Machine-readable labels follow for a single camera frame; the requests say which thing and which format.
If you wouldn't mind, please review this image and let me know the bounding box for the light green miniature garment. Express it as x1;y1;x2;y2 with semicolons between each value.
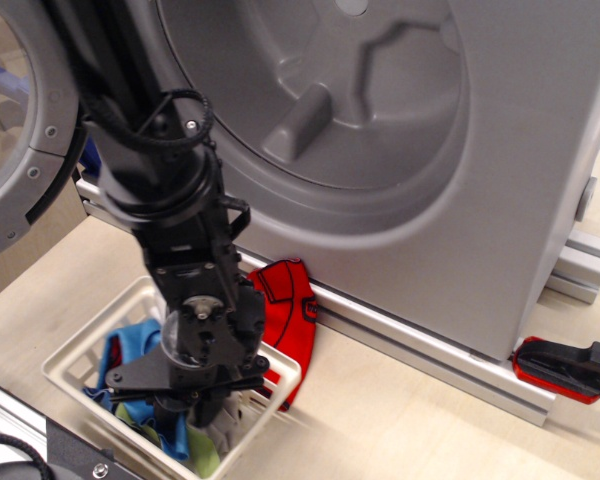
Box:
114;402;220;478

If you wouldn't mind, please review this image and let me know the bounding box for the black metal bracket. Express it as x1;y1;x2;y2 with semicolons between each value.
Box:
46;418;140;479

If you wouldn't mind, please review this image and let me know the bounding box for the short aluminium extrusion block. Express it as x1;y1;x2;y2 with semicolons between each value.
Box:
545;229;600;305

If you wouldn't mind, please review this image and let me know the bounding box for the black braided cable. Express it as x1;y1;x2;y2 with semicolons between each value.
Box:
0;432;54;480

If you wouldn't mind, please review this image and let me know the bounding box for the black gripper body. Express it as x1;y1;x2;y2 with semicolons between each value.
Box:
104;312;270;410

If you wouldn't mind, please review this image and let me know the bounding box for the aluminium frame rail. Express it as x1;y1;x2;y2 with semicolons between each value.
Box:
0;387;47;463

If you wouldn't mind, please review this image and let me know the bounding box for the white plastic laundry basket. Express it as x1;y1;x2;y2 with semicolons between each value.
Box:
42;276;301;479

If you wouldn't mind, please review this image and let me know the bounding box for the grey white cloth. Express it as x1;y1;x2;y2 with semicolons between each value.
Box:
152;295;269;450

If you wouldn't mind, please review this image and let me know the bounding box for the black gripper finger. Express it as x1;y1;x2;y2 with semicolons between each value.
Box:
153;397;193;425
194;387;231;426

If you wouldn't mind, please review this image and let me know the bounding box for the blue miniature garment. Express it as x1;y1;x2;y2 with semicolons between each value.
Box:
83;318;190;461

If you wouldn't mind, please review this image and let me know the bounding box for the red black clamp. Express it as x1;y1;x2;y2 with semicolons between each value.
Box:
512;337;600;405

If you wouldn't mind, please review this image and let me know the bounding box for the round washing machine door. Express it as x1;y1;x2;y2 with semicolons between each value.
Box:
0;1;86;254

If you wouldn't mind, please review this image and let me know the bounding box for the red miniature shirt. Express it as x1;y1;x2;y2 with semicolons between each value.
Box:
247;258;318;412

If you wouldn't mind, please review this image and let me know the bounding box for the grey toy washing machine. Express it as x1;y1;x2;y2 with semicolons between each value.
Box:
77;0;600;363

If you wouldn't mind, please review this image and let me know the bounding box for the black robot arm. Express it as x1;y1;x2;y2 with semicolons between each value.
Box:
44;1;269;427

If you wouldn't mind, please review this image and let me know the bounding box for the aluminium extrusion rail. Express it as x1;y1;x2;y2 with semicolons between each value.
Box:
75;178;557;428

